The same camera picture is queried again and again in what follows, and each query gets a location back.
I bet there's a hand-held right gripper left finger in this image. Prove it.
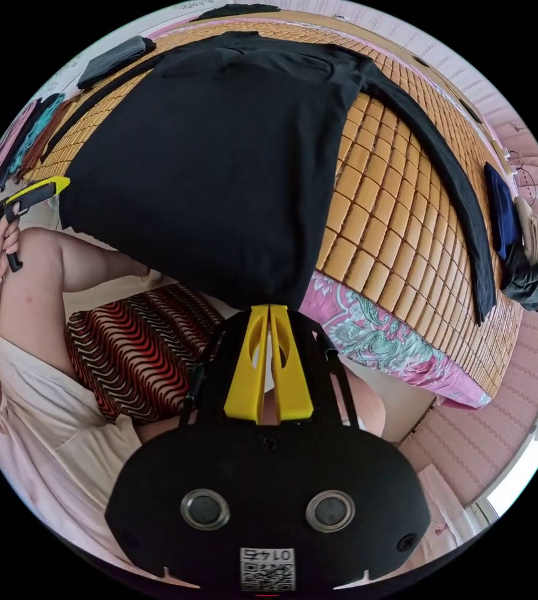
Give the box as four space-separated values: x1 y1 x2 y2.
223 304 269 421

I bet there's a black long sleeve shirt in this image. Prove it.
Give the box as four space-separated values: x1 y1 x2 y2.
41 30 498 327

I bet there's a person's left forearm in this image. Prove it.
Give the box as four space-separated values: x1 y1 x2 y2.
0 227 71 376

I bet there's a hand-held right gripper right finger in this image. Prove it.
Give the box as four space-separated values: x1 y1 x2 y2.
269 305 315 422

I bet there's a folded dark garment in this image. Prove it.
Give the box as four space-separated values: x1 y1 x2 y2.
197 3 282 21

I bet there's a folded grey garment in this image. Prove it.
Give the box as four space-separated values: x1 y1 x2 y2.
77 35 157 91

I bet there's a person's body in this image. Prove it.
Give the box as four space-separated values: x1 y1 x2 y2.
0 236 487 580

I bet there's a pile of clothes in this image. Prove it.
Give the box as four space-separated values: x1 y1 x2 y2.
0 92 83 191
483 161 538 314

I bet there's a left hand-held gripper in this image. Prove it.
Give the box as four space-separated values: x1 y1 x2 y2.
1 176 71 274

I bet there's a bed with woven mat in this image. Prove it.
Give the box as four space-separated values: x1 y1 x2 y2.
13 0 526 409

